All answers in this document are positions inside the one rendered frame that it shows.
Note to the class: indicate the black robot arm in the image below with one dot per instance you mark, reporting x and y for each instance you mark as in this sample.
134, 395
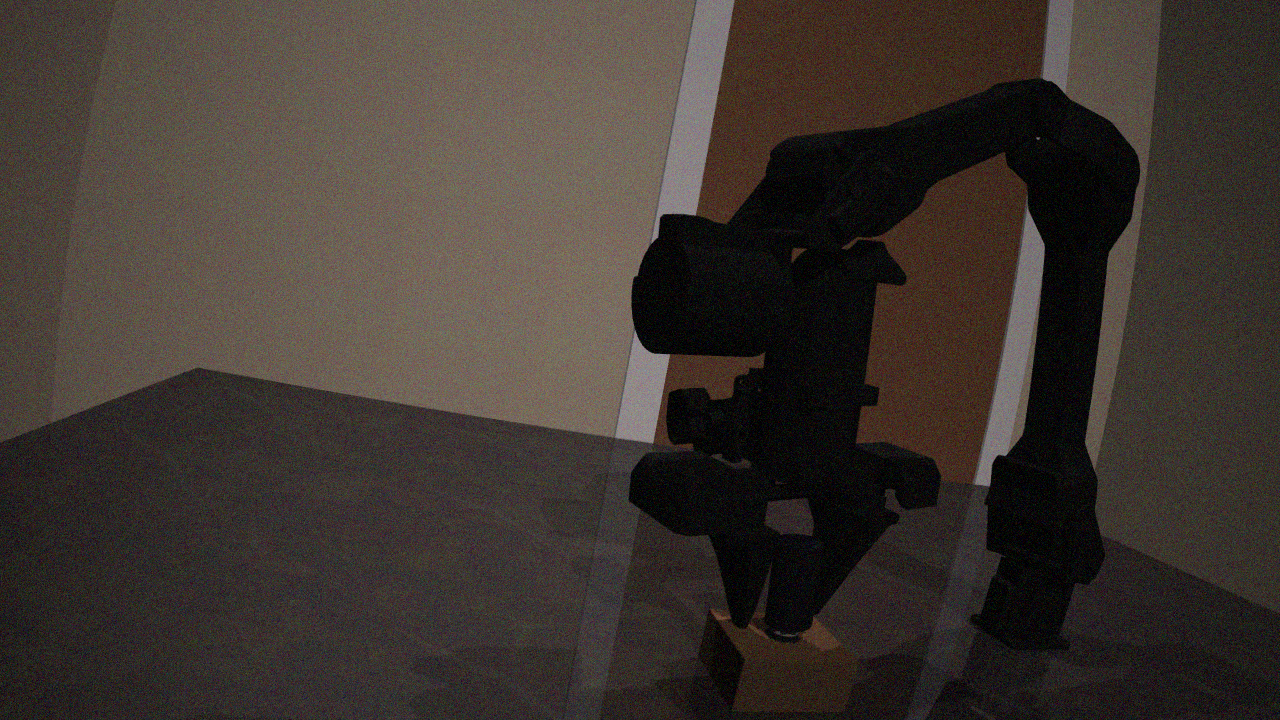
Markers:
717, 289

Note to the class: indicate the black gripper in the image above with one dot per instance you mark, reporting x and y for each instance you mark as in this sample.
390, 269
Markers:
805, 436

